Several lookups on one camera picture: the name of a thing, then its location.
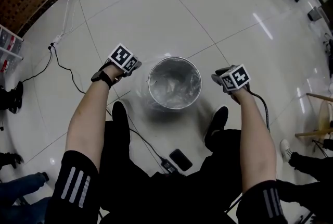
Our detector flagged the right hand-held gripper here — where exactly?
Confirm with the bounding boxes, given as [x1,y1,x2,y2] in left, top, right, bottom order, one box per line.
[211,64,251,104]

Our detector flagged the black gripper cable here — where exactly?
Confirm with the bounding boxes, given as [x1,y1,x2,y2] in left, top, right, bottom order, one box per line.
[246,89,272,133]

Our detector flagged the small grey floor box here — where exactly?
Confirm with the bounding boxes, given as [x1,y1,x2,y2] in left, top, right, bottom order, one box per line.
[307,6,324,22]

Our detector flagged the person's black trousers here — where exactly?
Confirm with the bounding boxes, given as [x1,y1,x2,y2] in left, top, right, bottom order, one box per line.
[100,118,244,182]

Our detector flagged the wooden chair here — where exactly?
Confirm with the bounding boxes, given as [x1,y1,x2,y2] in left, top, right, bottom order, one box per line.
[294,92,333,141]

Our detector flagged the black phone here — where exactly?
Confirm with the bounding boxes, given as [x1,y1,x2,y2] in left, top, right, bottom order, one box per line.
[169,148,194,172]

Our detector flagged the black power adapter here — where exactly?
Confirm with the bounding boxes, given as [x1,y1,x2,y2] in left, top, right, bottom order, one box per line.
[161,156,179,175]

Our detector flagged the black tripod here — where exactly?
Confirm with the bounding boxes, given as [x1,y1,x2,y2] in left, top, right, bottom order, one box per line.
[312,138,333,159]

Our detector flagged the person's right forearm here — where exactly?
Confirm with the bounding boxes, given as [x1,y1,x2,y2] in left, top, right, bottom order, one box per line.
[228,87,277,194]

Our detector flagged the clear water jug red label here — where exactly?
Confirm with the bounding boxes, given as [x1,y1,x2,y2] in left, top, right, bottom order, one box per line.
[0,28,23,53]
[0,57,17,74]

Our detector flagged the black smartwatch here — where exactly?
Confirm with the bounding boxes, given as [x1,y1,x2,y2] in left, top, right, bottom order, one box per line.
[91,69,114,89]

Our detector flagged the person's black shoe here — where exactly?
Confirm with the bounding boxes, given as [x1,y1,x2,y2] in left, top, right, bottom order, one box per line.
[111,101,129,124]
[203,106,229,142]

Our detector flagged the person's black striped shirt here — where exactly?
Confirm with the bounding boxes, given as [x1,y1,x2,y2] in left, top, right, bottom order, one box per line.
[45,150,290,224]

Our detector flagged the person's right black shoe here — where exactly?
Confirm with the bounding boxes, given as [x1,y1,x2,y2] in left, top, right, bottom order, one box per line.
[203,106,229,142]

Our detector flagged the person's left forearm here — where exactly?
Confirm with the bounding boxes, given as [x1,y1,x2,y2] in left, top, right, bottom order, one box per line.
[65,65,123,175]

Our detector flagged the person's left black shoe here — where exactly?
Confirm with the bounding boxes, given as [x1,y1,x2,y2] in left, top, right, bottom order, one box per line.
[111,101,129,124]

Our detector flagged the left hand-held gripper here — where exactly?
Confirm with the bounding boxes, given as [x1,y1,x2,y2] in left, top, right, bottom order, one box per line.
[105,43,143,78]

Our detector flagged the black floor cable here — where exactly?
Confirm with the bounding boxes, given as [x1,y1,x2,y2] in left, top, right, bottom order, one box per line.
[15,45,87,95]

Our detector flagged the tangled black cables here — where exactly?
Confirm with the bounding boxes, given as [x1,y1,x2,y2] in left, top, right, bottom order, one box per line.
[323,32,333,76]

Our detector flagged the clear plastic bag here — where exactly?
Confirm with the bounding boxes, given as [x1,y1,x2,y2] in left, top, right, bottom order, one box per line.
[136,53,207,115]

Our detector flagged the black adapter cable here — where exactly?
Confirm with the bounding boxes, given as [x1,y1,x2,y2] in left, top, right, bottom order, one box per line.
[126,118,168,161]

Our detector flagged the white power strip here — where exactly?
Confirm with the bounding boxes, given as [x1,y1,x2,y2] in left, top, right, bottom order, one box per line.
[52,35,65,48]

